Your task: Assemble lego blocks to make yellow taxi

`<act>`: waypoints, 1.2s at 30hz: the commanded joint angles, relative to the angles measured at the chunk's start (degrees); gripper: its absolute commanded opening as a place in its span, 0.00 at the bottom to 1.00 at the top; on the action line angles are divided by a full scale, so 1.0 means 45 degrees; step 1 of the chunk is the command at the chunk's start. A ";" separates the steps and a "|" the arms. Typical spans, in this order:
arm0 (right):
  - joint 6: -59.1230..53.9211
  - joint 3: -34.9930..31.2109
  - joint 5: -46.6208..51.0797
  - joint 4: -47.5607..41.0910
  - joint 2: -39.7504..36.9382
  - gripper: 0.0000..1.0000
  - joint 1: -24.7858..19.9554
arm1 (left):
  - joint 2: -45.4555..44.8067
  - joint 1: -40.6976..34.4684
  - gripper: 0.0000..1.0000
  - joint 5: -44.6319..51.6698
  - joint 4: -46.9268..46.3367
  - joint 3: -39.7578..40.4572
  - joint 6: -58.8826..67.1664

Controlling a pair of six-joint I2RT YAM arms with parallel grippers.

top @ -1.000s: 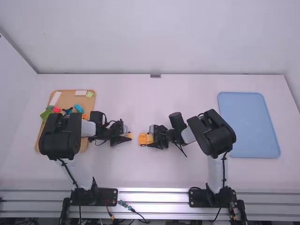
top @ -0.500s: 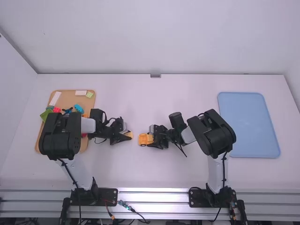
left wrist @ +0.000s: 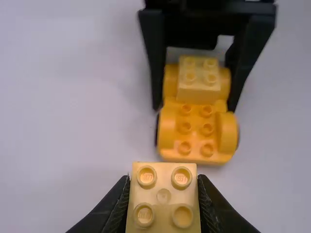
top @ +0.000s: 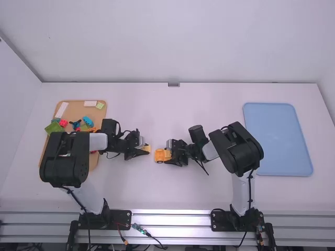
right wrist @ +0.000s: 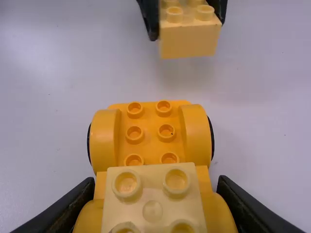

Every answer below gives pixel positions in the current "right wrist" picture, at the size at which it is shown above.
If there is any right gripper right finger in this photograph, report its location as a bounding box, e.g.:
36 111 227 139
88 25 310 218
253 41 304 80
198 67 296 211
216 175 311 233

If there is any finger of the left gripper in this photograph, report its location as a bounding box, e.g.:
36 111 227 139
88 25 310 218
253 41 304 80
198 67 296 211
135 0 161 42
210 0 229 26

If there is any yellow toy car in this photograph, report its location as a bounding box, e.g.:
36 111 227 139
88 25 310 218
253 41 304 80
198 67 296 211
72 99 240 233

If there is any pale yellow toy brick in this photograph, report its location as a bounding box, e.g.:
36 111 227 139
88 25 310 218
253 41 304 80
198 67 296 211
158 0 223 60

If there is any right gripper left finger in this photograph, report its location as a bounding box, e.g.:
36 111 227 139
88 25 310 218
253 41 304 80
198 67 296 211
9 176 96 233

